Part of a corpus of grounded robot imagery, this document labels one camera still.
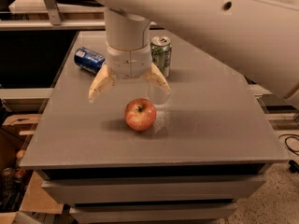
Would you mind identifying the upper grey drawer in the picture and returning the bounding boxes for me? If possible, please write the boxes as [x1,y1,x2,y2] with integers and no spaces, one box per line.
[42,175,265,204]

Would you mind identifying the black floor cable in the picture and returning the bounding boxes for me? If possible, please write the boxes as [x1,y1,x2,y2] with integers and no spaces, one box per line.
[278,133,299,175]

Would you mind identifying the grey drawer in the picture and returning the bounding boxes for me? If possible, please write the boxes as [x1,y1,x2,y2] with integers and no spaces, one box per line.
[42,175,265,204]
[70,203,237,224]

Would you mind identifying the cardboard box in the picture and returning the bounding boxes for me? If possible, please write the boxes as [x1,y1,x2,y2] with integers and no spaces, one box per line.
[0,114,64,224]

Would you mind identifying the red apple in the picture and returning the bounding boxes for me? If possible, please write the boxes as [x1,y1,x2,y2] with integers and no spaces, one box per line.
[124,98,157,132]

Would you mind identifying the lower grey drawer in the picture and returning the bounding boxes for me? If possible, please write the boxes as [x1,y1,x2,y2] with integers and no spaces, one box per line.
[70,203,237,224]

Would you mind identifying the green soda can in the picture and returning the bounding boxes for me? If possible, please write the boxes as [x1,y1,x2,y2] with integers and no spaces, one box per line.
[150,35,172,77]

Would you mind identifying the left metal bracket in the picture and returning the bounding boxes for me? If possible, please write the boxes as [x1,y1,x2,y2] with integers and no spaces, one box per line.
[43,0,62,25]

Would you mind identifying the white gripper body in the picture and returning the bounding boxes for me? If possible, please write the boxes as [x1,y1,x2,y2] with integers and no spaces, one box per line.
[106,45,152,78]

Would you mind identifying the blue soda can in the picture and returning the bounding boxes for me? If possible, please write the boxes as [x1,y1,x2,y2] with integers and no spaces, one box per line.
[74,47,106,74]

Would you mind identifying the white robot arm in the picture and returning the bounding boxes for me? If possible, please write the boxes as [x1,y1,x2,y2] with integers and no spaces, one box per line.
[96,0,299,107]

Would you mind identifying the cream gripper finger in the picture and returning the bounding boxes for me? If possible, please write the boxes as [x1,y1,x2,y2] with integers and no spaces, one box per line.
[89,64,115,103]
[143,63,171,94]

